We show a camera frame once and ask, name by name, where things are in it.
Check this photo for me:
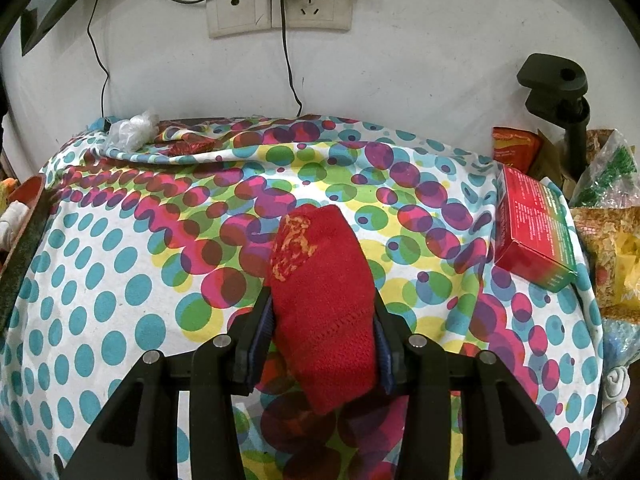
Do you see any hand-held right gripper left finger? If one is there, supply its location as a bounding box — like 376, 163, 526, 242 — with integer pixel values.
60, 287, 275, 480

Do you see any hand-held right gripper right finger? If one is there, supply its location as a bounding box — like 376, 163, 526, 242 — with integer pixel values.
372, 292, 583, 480

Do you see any red sock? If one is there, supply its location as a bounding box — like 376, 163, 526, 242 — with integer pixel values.
269, 205, 381, 415

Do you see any polka dot bed sheet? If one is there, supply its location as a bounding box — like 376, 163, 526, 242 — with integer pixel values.
0, 116, 606, 480

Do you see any red green box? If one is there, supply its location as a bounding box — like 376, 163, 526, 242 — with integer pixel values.
492, 165, 579, 292

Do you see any red patterned foil packet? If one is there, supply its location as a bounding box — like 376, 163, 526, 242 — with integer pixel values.
154, 119, 227, 157

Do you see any white knotted sock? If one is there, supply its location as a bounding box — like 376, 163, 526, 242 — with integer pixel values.
595, 364, 629, 442

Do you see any bluish plastic bag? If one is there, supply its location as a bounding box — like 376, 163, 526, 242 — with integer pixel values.
602, 316, 640, 377

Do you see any clear crumpled plastic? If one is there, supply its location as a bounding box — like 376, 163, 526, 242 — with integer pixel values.
106, 109, 161, 152

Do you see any yellow snack bag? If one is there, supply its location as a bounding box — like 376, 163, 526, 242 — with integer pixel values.
572, 204, 640, 320

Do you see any red snack packet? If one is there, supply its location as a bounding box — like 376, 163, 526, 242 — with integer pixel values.
492, 126, 544, 172

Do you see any brown packet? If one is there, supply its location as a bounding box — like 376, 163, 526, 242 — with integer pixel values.
536, 130, 577, 193

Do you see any white rolled sock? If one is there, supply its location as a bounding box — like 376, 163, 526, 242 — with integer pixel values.
0, 200, 28, 252

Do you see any clear bag with green contents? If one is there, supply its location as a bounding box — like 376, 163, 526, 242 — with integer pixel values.
570, 129, 640, 208

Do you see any black clamp stand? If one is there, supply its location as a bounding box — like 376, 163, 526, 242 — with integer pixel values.
516, 53, 592, 177

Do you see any black adapter cable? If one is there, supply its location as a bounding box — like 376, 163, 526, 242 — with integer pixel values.
279, 0, 304, 117

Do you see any black television power cable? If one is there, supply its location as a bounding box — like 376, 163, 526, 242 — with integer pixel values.
86, 0, 110, 120

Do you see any wall-mounted television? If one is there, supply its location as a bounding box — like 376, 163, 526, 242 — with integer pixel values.
0, 0, 121, 57

